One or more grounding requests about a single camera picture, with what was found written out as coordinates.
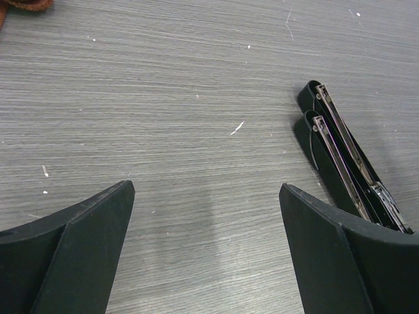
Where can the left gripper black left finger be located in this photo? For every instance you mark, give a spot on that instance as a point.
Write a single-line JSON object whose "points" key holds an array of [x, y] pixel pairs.
{"points": [[66, 262]]}

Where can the black stapler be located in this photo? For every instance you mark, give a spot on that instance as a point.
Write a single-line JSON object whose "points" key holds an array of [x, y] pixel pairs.
{"points": [[318, 155], [371, 198]]}

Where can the orange-brown cloth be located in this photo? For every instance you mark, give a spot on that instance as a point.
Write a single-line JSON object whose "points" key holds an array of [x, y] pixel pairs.
{"points": [[26, 5]]}

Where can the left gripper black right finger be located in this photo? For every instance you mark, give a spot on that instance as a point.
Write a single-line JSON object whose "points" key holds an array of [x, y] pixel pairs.
{"points": [[344, 264]]}

